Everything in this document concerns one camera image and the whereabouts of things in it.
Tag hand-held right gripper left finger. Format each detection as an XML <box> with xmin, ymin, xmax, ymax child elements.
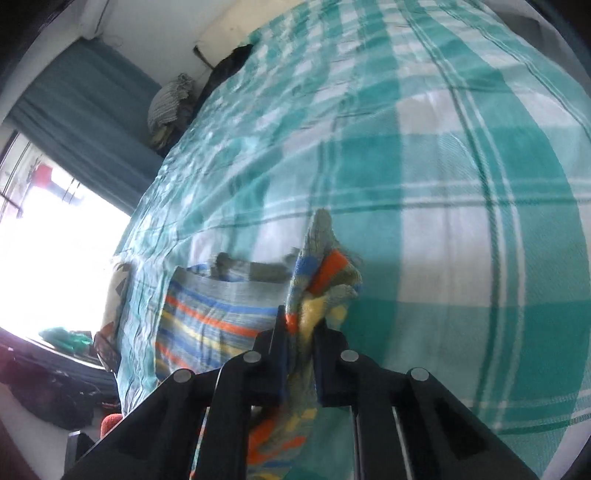
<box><xmin>60</xmin><ymin>305</ymin><xmax>289</xmax><ymax>480</ymax></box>

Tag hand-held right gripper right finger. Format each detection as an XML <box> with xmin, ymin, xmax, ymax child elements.
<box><xmin>313</xmin><ymin>320</ymin><xmax>541</xmax><ymax>480</ymax></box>

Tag striped knit sweater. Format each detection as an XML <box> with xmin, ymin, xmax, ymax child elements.
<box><xmin>154</xmin><ymin>209</ymin><xmax>365</xmax><ymax>480</ymax></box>

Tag pile of clothes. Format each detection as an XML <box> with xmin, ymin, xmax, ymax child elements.
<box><xmin>147</xmin><ymin>74</ymin><xmax>197</xmax><ymax>148</ymax></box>

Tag patterned pillow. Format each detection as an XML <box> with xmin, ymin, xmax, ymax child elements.
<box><xmin>95</xmin><ymin>261</ymin><xmax>132</xmax><ymax>370</ymax></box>

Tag teal checked blanket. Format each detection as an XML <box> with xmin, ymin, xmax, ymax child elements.
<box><xmin>113</xmin><ymin>0</ymin><xmax>591</xmax><ymax>480</ymax></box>

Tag green cloth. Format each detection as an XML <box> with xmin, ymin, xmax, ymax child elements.
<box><xmin>39</xmin><ymin>325</ymin><xmax>93</xmax><ymax>356</ymax></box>

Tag dark bag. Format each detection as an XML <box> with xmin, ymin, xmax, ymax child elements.
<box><xmin>0</xmin><ymin>342</ymin><xmax>116</xmax><ymax>430</ymax></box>

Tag window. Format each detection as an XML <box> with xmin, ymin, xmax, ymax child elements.
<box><xmin>0</xmin><ymin>131</ymin><xmax>134</xmax><ymax>352</ymax></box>

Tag black garment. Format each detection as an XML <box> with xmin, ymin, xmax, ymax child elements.
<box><xmin>198</xmin><ymin>44</ymin><xmax>254</xmax><ymax>112</ymax></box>

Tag teal curtain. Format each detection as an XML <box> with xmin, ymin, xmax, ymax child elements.
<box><xmin>9</xmin><ymin>39</ymin><xmax>164</xmax><ymax>215</ymax></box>

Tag cream padded headboard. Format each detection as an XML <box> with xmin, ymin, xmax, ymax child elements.
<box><xmin>194</xmin><ymin>0</ymin><xmax>308</xmax><ymax>54</ymax></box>

